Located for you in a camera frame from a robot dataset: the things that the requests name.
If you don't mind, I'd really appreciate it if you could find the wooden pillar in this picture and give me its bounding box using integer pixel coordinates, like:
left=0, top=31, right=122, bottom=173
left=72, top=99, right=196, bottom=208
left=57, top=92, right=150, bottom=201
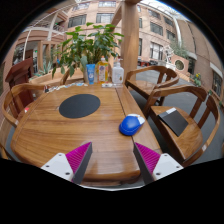
left=120, top=0, right=141, bottom=84

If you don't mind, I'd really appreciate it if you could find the yellow flowering plant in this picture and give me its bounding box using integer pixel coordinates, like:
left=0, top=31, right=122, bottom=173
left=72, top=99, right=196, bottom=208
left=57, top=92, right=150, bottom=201
left=194, top=73, right=203, bottom=88

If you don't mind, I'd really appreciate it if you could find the blue squeeze tube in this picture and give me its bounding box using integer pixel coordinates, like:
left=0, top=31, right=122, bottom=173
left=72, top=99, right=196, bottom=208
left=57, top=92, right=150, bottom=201
left=85, top=63, right=97, bottom=86

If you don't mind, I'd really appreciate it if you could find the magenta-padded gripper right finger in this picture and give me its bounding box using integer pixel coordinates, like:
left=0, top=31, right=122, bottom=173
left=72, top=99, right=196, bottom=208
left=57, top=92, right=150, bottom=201
left=133, top=142, right=184, bottom=185

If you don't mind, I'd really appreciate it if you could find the wooden planter box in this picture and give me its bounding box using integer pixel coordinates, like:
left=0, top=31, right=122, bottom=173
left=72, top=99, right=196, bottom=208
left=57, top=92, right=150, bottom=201
left=29, top=68, right=84, bottom=86

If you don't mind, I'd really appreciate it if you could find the large green potted plant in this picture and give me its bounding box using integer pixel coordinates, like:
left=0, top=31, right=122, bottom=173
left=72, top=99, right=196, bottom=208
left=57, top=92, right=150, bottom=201
left=51, top=22, right=125, bottom=84

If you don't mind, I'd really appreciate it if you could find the round black mouse pad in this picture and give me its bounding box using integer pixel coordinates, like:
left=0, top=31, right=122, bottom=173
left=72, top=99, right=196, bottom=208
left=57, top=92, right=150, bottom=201
left=58, top=93, right=101, bottom=120

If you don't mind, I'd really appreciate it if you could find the dark red wooden lectern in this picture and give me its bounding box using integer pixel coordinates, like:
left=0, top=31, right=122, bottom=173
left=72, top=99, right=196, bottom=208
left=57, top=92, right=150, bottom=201
left=4, top=57, right=35, bottom=108

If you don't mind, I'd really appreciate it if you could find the blue and white computer mouse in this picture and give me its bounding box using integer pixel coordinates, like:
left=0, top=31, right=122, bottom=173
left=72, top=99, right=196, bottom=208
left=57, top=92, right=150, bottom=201
left=118, top=113, right=146, bottom=137

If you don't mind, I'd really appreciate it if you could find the clear plastic packet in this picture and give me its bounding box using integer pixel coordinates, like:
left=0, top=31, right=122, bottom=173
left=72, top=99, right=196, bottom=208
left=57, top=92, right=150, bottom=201
left=101, top=82, right=124, bottom=88

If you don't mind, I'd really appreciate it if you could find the white abstract sculpture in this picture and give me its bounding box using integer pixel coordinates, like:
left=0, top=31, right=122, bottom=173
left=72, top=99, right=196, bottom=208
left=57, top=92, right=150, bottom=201
left=163, top=44, right=176, bottom=66

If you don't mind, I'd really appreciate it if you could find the yellow detergent bottle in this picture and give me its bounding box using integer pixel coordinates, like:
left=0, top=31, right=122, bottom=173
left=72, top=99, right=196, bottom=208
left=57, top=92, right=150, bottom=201
left=96, top=55, right=110, bottom=84

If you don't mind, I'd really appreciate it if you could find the black notebook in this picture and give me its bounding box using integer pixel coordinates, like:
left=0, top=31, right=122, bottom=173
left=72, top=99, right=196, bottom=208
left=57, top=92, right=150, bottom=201
left=157, top=107, right=190, bottom=138

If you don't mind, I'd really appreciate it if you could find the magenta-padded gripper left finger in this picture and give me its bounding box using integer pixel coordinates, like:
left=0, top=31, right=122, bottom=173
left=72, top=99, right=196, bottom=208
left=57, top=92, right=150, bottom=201
left=40, top=142, right=94, bottom=185

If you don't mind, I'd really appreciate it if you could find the white pump bottle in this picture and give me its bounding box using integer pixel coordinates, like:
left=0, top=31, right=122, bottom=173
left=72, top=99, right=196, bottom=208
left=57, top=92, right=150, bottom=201
left=111, top=59, right=125, bottom=85

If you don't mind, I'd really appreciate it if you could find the wooden armchair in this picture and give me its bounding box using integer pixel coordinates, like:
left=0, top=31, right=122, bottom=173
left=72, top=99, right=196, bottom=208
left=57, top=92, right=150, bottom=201
left=143, top=84, right=222, bottom=168
left=0, top=82, right=46, bottom=160
left=59, top=68, right=86, bottom=86
left=124, top=65, right=181, bottom=101

